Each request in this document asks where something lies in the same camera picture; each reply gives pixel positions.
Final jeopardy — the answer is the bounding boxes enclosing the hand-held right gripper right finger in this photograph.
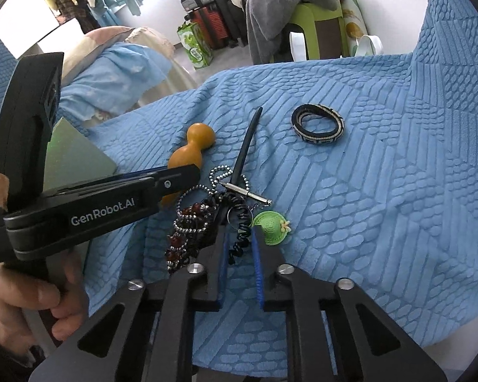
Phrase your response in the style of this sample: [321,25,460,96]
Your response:
[252,226,449,382]

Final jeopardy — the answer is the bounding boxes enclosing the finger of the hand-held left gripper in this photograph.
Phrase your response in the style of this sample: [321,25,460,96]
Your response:
[43,166,202,209]
[113,168,173,181]

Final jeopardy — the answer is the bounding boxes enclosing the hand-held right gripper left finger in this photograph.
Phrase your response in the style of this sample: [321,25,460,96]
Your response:
[29,226,230,382]

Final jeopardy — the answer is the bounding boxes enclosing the orange wooden gourd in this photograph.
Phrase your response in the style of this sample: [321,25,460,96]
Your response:
[161,123,217,208]

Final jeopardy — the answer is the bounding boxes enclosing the green hat charm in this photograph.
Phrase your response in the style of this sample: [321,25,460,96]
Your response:
[252,210,294,246]

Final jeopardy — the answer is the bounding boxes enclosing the pale green storage box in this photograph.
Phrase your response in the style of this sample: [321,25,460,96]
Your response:
[44,117,119,192]

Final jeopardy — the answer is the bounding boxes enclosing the black cable with jack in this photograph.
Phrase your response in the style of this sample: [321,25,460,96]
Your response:
[230,107,264,186]

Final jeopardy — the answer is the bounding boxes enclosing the black and beige woven bracelet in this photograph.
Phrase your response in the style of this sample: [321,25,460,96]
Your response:
[291,103,346,144]

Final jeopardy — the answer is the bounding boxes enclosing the person's left hand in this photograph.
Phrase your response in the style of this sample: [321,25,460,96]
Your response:
[0,247,90,351]

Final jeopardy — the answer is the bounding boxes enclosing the small silver metal pin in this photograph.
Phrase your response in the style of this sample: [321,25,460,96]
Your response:
[222,181,272,207]

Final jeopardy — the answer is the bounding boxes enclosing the small white cabinet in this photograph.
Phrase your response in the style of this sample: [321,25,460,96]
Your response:
[37,19,85,55]

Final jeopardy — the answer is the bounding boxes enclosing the light blue bed sheet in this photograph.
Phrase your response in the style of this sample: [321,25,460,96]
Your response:
[58,43,177,129]

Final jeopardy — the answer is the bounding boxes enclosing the cream bed skirt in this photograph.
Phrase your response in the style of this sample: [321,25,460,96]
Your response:
[123,27,200,102]

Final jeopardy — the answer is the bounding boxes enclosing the large white box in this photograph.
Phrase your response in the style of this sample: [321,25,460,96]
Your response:
[0,0,61,59]

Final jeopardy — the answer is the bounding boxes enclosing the beige and pink pillow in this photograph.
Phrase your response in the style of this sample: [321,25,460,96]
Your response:
[61,26,137,81]

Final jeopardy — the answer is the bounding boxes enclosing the dark patterned hanging garment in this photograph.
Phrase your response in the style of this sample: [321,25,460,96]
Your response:
[55,0,98,34]

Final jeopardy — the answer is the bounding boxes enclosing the green shopping bag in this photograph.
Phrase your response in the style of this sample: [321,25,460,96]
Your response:
[177,22,215,71]

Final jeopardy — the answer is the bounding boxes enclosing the blue textured blanket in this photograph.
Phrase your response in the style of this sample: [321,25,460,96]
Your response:
[0,0,478,380]

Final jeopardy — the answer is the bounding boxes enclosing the red suitcase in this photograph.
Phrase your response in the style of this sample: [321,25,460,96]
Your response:
[191,6,230,51]

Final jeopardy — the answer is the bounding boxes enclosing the teal hanging cloth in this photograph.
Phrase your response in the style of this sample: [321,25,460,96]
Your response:
[119,0,147,17]

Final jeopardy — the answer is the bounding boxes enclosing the black suitcase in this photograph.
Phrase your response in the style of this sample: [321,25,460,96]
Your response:
[208,0,250,49]

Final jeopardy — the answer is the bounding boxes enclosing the grey fleece blanket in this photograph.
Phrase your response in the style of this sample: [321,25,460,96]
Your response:
[244,0,350,65]

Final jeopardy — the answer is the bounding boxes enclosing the green plastic stool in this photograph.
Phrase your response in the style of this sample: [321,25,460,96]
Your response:
[281,2,350,63]

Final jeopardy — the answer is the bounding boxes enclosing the fruit print panel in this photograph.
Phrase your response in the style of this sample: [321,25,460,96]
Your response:
[340,0,370,50]

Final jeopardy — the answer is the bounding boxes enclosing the silver ball chain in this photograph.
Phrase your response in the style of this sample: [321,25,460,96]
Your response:
[174,164,252,236]

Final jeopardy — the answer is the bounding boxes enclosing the dark red bead bracelet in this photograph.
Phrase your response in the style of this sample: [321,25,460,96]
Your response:
[165,197,221,274]

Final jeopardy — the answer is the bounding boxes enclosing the black coil keychain cord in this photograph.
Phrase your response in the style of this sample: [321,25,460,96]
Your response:
[217,191,253,265]

